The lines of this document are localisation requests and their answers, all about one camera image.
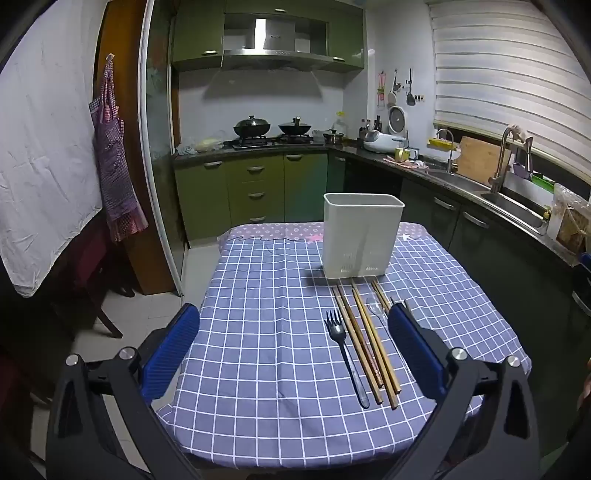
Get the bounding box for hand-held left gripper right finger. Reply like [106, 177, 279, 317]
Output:
[388, 302, 541, 480]

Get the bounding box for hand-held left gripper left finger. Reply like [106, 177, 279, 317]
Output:
[45, 302, 201, 480]

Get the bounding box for clear plastic spoon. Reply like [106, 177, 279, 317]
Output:
[366, 296, 392, 326]

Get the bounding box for black plastic fork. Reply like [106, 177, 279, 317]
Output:
[324, 310, 371, 409]

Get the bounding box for white plastic utensil holder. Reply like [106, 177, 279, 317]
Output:
[322, 192, 406, 279]

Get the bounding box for blue checked tablecloth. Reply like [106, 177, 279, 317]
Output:
[156, 222, 533, 459]

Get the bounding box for red wooden chair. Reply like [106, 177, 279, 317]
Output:
[60, 220, 125, 339]

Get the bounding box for steel sink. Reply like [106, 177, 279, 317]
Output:
[429, 170, 546, 232]

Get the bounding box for green base cabinets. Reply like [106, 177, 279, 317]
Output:
[173, 152, 329, 241]

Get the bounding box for pink striped cloth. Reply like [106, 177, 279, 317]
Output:
[383, 154, 431, 172]

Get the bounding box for purple checked apron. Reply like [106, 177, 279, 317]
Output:
[89, 54, 149, 243]

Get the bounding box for wooden cutting board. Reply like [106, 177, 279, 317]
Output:
[457, 136, 512, 184]

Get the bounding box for clear printed bag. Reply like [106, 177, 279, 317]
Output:
[547, 183, 591, 256]

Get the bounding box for curved steel faucet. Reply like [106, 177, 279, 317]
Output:
[436, 129, 456, 174]

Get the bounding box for tall steel faucet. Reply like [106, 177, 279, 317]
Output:
[488, 126, 533, 195]

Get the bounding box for white rice cooker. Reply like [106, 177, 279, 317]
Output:
[363, 106, 410, 154]

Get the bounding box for sliding glass door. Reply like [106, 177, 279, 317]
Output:
[139, 0, 186, 296]

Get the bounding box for gas stove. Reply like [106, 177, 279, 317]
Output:
[231, 134, 325, 150]

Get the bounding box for sauce bottles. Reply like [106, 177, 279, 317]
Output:
[358, 115, 384, 140]

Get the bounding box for black wok with lid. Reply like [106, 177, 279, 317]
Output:
[233, 115, 272, 138]
[277, 117, 315, 136]

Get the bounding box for white hanging sheet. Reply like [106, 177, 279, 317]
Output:
[0, 0, 105, 298]

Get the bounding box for white window blind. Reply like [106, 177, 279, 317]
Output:
[427, 0, 591, 160]

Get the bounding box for steel range hood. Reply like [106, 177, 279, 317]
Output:
[221, 13, 333, 72]

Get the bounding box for green wall cabinets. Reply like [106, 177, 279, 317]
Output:
[171, 0, 368, 73]

